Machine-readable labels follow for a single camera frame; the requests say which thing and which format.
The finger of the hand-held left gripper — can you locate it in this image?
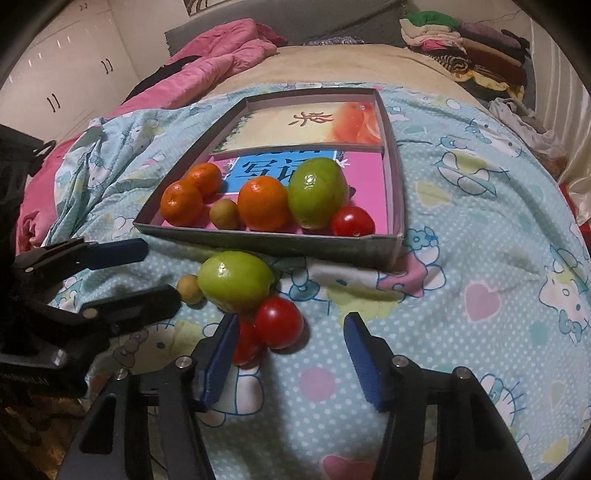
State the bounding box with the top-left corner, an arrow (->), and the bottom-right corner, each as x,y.
18,285 -> 182,368
13,237 -> 150,296

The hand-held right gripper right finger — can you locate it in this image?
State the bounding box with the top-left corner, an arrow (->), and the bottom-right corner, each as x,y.
344,311 -> 532,480

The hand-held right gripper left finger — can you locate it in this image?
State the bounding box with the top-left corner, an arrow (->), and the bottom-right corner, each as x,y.
55,313 -> 241,480

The red cherry tomato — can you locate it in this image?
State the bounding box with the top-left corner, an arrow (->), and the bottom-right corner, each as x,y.
331,206 -> 376,237
231,320 -> 266,366
254,296 -> 305,350

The brown longan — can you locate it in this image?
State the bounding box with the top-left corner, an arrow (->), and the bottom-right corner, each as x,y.
176,274 -> 205,306
209,198 -> 241,230

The shallow grey cardboard box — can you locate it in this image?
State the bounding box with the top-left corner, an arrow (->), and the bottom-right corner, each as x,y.
132,86 -> 407,272

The large orange tangerine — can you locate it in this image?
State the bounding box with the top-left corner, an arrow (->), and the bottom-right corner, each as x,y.
237,175 -> 291,232

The large green round fruit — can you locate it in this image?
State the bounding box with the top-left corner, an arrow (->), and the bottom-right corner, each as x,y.
198,250 -> 276,313

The light blue printed blanket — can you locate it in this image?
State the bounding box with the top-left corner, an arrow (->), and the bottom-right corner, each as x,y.
44,82 -> 591,480

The small orange tangerine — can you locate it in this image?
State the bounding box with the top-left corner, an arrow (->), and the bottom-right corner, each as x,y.
184,162 -> 223,199

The pink book with blue label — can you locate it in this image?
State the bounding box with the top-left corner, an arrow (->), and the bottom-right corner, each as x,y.
203,148 -> 391,236

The white wardrobe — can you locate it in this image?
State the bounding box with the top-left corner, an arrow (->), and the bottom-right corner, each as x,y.
0,0 -> 139,144

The beige and orange book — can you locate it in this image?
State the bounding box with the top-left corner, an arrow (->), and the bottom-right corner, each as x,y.
215,99 -> 386,155

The pink quilt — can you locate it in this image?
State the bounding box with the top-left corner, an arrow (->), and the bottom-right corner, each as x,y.
16,18 -> 280,250

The cream satin cloth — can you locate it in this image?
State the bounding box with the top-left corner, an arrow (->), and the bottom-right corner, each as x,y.
556,138 -> 591,222

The white crumpled cloth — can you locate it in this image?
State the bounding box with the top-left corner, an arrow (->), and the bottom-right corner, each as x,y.
488,97 -> 568,160

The beige bed sheet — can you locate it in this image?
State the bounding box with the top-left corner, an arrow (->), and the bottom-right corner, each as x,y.
185,43 -> 490,114

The dark patterned cloth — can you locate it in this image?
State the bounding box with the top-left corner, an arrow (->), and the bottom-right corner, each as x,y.
302,34 -> 372,47

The grey upholstered headboard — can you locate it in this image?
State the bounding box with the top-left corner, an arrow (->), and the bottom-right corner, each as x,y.
164,0 -> 411,47

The pile of folded clothes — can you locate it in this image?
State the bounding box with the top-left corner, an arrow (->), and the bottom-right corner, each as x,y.
399,10 -> 536,100

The wall poster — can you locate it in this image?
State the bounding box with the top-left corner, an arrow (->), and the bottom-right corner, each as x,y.
184,0 -> 273,16

